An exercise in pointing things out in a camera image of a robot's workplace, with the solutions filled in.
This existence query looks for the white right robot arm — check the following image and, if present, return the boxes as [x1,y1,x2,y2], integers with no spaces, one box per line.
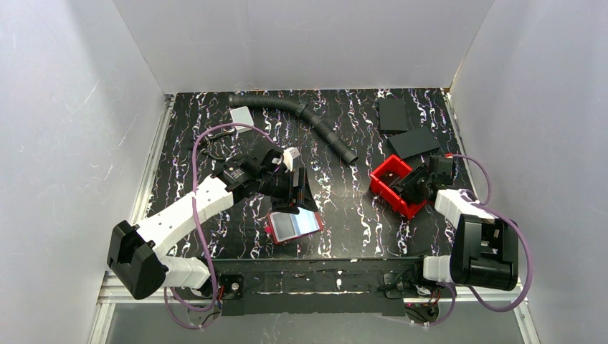
[399,156,518,291]

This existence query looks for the black pliers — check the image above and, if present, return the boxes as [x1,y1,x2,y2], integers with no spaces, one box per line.
[199,130,236,162]

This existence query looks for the black flat pad lower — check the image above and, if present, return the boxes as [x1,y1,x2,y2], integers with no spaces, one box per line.
[388,127,440,159]

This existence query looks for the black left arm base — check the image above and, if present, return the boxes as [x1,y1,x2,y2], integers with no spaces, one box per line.
[176,274,244,301]

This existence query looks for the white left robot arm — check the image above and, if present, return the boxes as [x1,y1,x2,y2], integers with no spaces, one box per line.
[108,148,318,300]

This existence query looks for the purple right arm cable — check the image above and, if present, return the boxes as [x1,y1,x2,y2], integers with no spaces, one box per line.
[429,153,534,328]

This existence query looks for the black corrugated hose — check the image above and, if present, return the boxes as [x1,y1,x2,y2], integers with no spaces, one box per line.
[227,94,358,165]

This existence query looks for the black flat pad upper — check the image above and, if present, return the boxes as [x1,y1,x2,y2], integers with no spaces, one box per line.
[378,98,409,134]

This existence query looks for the small grey box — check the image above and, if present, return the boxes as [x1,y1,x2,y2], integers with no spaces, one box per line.
[229,106,255,133]

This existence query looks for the red plastic tray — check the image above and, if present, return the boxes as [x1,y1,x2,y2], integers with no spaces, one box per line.
[369,154,427,220]

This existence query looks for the red card holder wallet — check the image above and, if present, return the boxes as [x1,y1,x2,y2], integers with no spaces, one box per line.
[265,209,324,244]

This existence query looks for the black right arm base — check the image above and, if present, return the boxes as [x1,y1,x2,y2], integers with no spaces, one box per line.
[376,269,457,328]

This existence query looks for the black flat pad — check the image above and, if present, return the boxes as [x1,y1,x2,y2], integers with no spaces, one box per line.
[378,98,409,134]
[388,127,440,159]

